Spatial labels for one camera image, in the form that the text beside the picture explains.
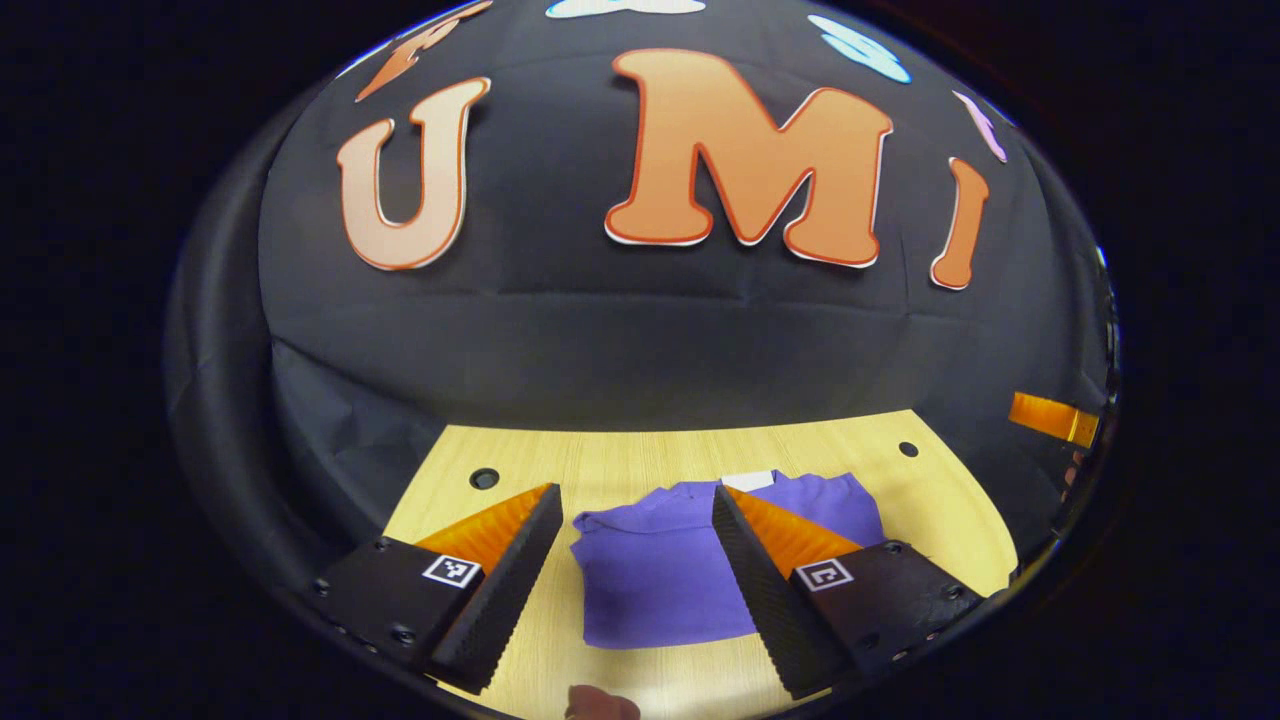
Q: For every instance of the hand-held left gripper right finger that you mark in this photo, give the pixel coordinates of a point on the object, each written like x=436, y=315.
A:
x=760, y=590

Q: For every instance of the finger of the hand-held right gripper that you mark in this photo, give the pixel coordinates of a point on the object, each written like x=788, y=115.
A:
x=1050, y=417

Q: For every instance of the black backdrop cloth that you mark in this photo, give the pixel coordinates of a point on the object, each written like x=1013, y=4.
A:
x=650, y=340

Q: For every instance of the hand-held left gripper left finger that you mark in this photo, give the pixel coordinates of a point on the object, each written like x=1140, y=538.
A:
x=510, y=590

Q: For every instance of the purple shirt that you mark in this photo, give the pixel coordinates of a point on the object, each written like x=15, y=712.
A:
x=650, y=580

